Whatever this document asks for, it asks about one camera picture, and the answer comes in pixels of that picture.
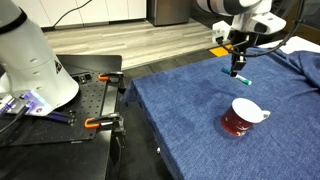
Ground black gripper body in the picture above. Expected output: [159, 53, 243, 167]
[229, 30, 258, 64]

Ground green and white marker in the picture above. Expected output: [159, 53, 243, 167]
[221, 68, 252, 86]

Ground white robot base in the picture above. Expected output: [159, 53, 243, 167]
[0, 0, 79, 116]

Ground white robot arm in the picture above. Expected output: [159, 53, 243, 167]
[196, 0, 286, 77]

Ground red and white mug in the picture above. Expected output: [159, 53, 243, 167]
[220, 98, 271, 136]

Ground blue fabric table cloth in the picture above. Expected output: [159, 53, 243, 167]
[122, 48, 320, 180]

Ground stainless steel appliance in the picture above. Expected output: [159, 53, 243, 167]
[147, 0, 192, 26]

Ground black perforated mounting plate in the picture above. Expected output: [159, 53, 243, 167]
[0, 73, 107, 147]

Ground white cabinets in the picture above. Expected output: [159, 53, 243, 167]
[12, 0, 147, 27]

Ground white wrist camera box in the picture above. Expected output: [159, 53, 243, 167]
[212, 21, 231, 45]

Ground black cable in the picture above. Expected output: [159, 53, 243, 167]
[219, 0, 306, 58]

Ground orange handled clamp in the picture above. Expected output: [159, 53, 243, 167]
[98, 71, 126, 94]
[84, 112, 126, 135]

